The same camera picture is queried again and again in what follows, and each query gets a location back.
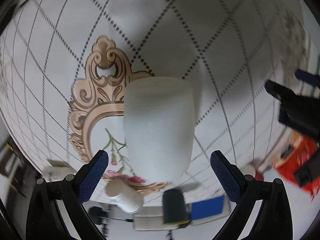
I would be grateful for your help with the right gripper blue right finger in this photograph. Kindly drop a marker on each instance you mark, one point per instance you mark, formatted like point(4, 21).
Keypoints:
point(273, 221)

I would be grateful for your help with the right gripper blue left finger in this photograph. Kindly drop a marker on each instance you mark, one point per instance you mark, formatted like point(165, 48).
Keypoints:
point(44, 219)

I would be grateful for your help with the plain white cup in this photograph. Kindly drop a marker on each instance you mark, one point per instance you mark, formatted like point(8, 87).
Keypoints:
point(159, 125)

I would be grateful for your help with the red ribbed paper cup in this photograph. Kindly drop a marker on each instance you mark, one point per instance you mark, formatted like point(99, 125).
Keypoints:
point(249, 169)

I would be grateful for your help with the dark green yellow-lined cup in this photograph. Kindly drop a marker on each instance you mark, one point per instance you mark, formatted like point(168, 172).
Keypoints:
point(174, 208)

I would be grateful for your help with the red plastic bag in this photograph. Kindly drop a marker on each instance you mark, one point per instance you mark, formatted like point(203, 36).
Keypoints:
point(298, 149)

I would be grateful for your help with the white floral mug right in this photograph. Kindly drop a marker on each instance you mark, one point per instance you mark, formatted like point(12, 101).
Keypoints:
point(57, 170)

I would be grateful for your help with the white floral mug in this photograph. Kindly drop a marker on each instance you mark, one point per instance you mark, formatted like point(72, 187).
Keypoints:
point(124, 196)
point(57, 170)

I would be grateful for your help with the white floral mug centre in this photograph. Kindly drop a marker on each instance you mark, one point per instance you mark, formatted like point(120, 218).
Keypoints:
point(124, 196)

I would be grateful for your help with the patterned floral tablecloth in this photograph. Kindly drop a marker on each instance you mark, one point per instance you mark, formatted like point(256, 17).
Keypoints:
point(65, 65)

